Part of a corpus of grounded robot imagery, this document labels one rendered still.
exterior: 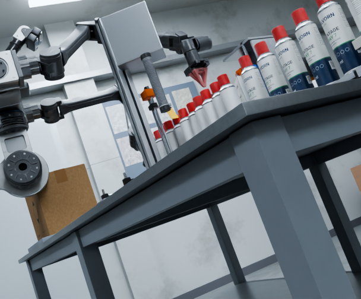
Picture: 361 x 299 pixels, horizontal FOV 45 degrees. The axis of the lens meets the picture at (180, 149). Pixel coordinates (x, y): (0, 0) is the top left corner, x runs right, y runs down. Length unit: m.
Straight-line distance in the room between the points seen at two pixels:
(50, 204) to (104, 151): 2.36
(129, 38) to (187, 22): 3.73
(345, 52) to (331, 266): 0.52
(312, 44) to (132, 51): 0.68
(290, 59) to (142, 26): 0.62
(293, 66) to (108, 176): 3.27
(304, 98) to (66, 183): 1.47
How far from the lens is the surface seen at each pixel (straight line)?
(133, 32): 1.55
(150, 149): 1.48
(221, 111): 1.34
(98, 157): 4.24
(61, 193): 1.97
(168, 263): 4.37
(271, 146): 0.63
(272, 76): 1.16
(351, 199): 5.46
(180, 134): 1.56
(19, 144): 1.88
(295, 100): 0.65
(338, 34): 1.02
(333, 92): 0.71
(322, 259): 0.64
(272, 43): 1.36
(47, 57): 1.68
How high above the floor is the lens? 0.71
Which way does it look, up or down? 9 degrees up
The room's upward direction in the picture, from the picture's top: 20 degrees counter-clockwise
